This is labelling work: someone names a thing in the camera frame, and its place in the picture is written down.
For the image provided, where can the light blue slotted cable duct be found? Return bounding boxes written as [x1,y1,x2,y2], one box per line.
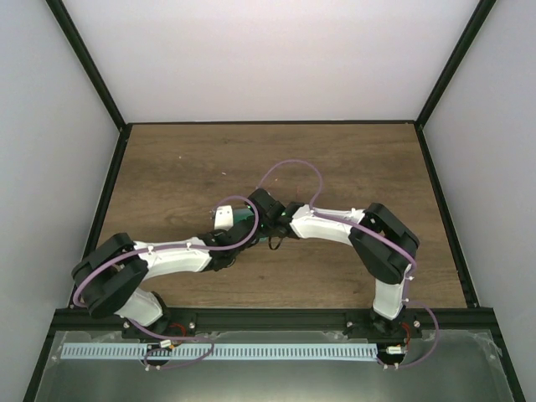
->
[60,343,378,362]

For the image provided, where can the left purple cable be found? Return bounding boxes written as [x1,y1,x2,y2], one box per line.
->
[73,195,261,340]

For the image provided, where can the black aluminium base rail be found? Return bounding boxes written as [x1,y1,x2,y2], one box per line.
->
[54,307,495,336]

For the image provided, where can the red transparent sunglasses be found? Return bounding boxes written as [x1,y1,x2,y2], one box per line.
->
[269,178,301,199]

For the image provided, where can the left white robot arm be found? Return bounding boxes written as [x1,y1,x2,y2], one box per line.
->
[71,216,259,338]

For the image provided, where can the teal glasses case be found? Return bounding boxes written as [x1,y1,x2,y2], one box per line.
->
[233,208,268,243]

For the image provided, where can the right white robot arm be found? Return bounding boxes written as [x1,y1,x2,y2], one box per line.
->
[248,188,420,338]

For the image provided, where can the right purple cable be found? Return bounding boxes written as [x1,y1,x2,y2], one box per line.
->
[255,158,440,369]

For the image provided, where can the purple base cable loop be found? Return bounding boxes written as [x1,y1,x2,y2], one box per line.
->
[142,333,217,372]

